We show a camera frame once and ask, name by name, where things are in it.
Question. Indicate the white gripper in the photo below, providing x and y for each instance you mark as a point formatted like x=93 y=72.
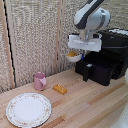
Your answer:
x=85 y=43

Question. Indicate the yellow food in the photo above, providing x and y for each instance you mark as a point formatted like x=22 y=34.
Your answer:
x=71 y=53

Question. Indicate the wooden post with black strip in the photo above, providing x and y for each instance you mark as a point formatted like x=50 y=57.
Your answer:
x=7 y=43

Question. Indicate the black air fryer drawer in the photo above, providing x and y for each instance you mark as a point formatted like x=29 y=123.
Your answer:
x=100 y=68

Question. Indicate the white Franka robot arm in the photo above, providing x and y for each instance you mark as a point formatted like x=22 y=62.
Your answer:
x=91 y=16

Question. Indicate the yellow block of food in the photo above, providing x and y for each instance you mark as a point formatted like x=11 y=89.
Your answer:
x=60 y=89

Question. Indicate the white plate with patterned rim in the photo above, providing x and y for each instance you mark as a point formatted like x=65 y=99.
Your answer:
x=29 y=110

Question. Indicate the small white bowl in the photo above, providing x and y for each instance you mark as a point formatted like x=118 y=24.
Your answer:
x=74 y=59

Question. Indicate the pink mug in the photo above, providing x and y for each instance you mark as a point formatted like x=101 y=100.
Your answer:
x=39 y=81

